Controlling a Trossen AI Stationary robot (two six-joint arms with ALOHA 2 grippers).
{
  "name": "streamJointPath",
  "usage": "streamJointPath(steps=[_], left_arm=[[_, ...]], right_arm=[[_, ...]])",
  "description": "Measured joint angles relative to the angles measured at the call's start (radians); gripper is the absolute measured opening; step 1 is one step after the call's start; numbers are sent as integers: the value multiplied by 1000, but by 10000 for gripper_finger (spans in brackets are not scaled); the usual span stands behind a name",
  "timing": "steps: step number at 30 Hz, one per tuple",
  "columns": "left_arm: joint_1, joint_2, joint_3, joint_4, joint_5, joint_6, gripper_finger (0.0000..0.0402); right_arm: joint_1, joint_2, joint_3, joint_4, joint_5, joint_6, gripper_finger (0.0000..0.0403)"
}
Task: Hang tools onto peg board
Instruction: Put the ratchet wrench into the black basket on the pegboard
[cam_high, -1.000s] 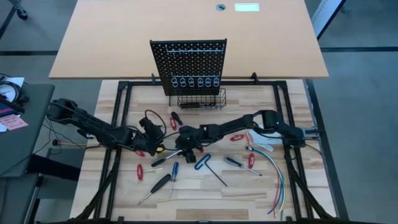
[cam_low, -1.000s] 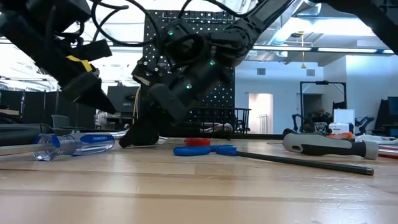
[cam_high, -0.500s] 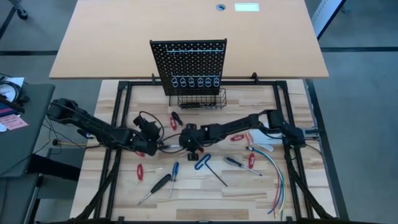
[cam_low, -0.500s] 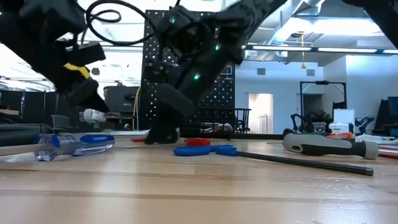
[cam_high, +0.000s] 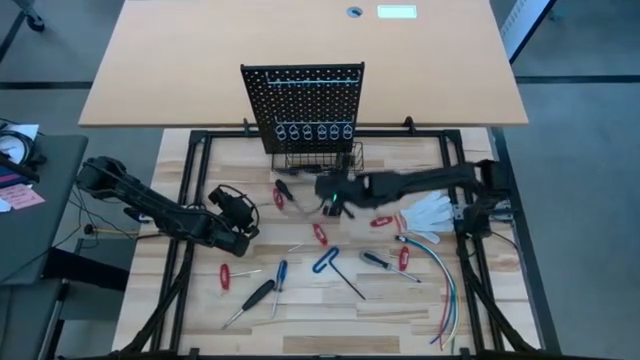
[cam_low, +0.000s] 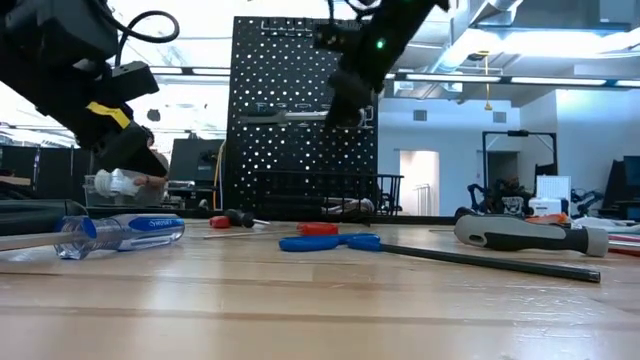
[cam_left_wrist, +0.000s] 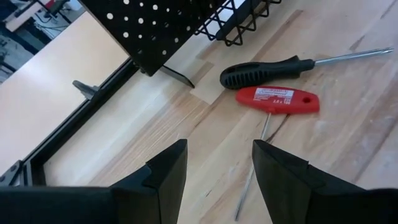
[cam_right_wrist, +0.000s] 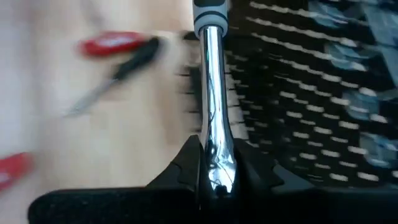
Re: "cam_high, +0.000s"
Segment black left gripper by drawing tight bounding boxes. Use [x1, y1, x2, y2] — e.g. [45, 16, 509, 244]
[207, 183, 261, 239]

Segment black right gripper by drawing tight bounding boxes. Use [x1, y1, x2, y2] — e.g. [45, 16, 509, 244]
[313, 169, 381, 220]

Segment small black screwdriver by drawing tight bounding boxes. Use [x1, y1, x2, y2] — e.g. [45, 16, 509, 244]
[274, 178, 307, 215]

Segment grey and black screwdriver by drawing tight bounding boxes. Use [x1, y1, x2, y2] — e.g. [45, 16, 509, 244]
[358, 249, 422, 284]

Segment blue T-handle hex key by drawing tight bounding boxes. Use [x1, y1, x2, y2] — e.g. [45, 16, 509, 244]
[312, 245, 367, 302]

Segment blue clear Husky screwdriver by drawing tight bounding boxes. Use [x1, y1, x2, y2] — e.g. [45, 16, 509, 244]
[270, 259, 289, 320]

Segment long black screwdriver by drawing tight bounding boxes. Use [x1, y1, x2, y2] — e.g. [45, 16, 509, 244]
[221, 279, 277, 331]

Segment black metal pegboard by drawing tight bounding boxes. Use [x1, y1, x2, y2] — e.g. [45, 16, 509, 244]
[240, 62, 366, 155]

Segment large beige desk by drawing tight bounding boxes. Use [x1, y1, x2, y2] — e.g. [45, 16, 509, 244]
[78, 0, 530, 128]

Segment black table leg base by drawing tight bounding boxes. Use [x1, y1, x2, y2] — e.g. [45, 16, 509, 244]
[42, 247, 132, 293]

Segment grey side table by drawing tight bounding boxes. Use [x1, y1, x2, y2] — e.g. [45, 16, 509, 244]
[0, 133, 90, 287]

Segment pink paper note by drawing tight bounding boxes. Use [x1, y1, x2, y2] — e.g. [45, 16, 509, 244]
[0, 183, 46, 211]

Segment white paper sheet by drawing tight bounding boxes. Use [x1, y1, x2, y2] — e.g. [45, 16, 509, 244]
[0, 123, 40, 166]

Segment white perforated panel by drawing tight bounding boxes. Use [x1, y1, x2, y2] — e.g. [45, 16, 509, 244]
[499, 0, 559, 64]

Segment black chair caster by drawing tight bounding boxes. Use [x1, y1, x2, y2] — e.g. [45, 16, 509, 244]
[12, 0, 47, 32]

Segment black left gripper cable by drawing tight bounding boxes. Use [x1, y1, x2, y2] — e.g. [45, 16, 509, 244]
[218, 183, 262, 237]

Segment black wire basket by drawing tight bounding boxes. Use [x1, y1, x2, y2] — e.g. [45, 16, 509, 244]
[271, 141, 365, 176]

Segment black table frame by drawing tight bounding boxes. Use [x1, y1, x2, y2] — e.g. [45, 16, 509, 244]
[117, 128, 564, 360]

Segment yellow-handled black mallet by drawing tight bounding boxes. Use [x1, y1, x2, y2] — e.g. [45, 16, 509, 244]
[82, 223, 141, 237]

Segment red cable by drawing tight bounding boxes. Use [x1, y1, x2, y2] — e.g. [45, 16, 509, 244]
[429, 269, 451, 350]

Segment blue cable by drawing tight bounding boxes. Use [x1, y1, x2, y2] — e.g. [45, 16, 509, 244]
[407, 238, 457, 346]

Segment bundle of coloured cables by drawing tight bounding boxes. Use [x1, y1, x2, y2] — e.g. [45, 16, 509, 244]
[407, 236, 459, 351]

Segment white cable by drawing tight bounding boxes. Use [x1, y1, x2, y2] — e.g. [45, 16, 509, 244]
[407, 238, 462, 354]

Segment black coiled cable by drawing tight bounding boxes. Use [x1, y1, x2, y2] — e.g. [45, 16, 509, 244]
[0, 127, 49, 184]

